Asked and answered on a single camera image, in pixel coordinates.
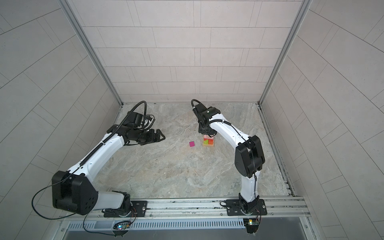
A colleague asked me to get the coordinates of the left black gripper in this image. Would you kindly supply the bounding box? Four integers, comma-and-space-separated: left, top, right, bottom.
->
133, 128, 167, 144

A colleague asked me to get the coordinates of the pink wood block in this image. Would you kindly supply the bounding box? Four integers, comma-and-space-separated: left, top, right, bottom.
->
204, 135, 214, 140

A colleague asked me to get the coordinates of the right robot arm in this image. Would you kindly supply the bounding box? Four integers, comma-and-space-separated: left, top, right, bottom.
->
191, 99, 267, 216

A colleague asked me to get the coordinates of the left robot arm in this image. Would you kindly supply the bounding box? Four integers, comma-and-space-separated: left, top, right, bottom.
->
52, 112, 165, 218

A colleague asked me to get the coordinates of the left circuit board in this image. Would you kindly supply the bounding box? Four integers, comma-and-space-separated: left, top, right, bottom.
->
113, 221, 132, 231

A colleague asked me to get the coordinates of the circuit board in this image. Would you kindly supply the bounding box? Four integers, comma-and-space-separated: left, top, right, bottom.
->
243, 218, 260, 227
113, 221, 132, 231

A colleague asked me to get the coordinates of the right circuit board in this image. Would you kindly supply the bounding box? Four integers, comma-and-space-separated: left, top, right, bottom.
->
243, 218, 260, 227

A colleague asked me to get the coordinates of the aluminium mounting rail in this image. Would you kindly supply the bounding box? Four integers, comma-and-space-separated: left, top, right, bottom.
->
62, 196, 311, 221

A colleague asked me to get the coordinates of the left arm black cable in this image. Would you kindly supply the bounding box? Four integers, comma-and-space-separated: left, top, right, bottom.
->
31, 100, 156, 236

